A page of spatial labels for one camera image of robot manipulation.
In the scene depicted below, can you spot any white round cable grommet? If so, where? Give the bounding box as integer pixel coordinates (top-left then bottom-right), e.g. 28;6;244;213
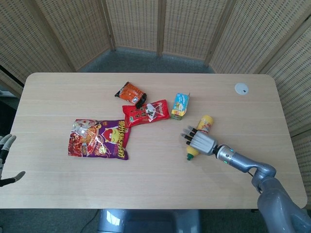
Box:
234;83;250;96

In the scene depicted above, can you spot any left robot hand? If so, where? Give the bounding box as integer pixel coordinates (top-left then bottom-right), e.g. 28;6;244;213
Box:
0;133;26;187

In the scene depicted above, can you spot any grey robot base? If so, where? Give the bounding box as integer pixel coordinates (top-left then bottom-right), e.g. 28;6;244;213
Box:
96;209;202;233

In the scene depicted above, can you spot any purple red snack bag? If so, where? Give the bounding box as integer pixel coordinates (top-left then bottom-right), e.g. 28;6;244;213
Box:
68;118;132;161

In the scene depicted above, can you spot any red snack packet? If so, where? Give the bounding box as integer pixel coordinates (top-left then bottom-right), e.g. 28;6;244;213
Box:
121;99;171;129

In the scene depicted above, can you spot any yellow squeeze bottle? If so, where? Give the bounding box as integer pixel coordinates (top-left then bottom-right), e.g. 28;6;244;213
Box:
186;115;214;161

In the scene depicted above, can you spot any orange black noodle packet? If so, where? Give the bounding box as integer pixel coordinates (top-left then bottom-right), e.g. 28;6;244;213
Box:
114;81;148;109

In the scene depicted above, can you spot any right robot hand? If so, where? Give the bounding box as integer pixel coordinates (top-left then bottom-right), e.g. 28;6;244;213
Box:
179;125;219;156

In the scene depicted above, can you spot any woven bamboo folding screen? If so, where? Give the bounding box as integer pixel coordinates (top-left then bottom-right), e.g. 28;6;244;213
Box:
0;0;311;195

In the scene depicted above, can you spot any blue yellow drink carton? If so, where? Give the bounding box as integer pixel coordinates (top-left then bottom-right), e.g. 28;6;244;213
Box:
171;92;191;121

